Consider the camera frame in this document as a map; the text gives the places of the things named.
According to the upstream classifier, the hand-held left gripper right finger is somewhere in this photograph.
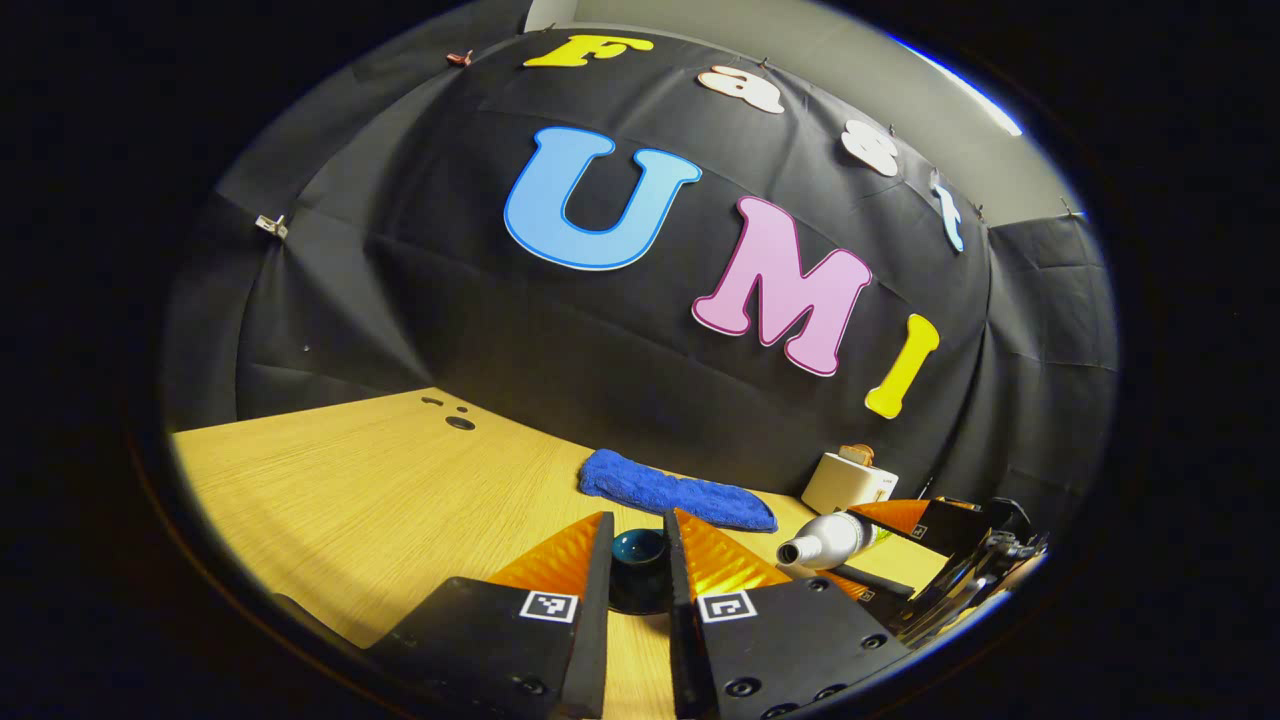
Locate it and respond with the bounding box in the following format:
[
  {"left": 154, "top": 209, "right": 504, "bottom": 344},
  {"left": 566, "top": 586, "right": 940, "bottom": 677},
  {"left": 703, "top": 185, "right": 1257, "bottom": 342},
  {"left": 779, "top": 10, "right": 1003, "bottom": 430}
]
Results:
[{"left": 663, "top": 508, "right": 911, "bottom": 720}]

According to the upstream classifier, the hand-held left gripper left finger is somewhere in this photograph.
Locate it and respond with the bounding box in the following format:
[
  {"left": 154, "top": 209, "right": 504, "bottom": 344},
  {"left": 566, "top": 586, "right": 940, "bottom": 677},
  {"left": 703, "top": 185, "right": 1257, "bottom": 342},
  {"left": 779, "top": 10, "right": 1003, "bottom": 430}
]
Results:
[{"left": 365, "top": 511, "right": 615, "bottom": 720}]

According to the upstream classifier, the white toaster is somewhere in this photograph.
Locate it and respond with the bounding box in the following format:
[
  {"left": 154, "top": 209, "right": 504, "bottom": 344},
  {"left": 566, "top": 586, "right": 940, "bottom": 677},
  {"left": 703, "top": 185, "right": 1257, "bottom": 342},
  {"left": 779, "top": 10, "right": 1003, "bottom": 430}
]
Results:
[{"left": 801, "top": 452, "right": 899, "bottom": 516}]

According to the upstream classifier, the blue towel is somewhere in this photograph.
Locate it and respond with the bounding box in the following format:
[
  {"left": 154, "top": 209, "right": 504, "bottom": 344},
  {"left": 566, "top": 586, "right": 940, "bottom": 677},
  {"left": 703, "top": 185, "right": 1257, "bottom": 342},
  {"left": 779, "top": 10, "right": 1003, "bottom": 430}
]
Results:
[{"left": 578, "top": 448, "right": 779, "bottom": 533}]

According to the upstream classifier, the black backdrop cloth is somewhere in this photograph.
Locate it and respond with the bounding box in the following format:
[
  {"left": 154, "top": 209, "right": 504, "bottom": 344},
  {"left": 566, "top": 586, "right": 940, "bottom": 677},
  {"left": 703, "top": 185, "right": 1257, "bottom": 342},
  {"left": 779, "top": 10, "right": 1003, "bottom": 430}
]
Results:
[{"left": 160, "top": 30, "right": 1121, "bottom": 531}]

